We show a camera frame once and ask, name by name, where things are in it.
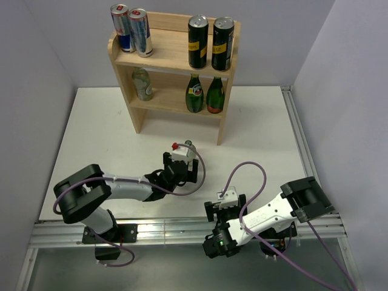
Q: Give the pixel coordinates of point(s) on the silver blue energy can right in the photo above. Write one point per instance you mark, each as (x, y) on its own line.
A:
(141, 32)

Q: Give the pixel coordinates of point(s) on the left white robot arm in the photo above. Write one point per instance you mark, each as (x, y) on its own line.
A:
(79, 197)

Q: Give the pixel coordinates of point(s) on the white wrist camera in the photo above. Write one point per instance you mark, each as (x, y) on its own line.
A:
(181, 152)
(228, 199)

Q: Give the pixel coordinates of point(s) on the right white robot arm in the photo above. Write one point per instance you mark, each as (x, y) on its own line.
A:
(300, 200)

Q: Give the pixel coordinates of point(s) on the dark green glass bottle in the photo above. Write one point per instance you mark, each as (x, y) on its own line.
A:
(215, 96)

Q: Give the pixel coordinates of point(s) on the wooden two-tier shelf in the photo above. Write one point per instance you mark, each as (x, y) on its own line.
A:
(169, 70)

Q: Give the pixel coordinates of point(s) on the aluminium front rail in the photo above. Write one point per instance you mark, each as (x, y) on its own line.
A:
(51, 234)

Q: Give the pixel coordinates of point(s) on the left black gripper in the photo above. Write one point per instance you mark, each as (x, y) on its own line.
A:
(191, 175)

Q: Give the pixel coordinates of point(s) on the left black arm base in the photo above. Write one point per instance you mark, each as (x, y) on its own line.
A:
(109, 245)

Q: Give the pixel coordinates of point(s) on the clear soda bottle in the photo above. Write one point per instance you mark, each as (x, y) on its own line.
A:
(141, 80)
(190, 147)

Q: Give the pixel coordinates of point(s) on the black yellow can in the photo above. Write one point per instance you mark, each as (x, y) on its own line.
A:
(223, 30)
(198, 27)

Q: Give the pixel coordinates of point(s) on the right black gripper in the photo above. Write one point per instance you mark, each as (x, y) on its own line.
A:
(211, 207)

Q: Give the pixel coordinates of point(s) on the aluminium side rail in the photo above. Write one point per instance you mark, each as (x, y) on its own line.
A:
(310, 170)

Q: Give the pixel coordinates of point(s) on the blue silver energy can left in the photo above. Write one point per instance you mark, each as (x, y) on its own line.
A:
(120, 17)

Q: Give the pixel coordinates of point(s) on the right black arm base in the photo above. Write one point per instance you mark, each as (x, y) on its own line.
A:
(278, 240)

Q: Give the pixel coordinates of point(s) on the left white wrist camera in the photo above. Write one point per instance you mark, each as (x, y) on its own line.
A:
(181, 152)

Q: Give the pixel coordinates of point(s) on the green bottle with label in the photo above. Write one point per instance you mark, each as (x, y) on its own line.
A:
(194, 94)

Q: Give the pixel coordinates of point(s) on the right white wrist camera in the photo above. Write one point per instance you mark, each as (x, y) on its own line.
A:
(228, 199)

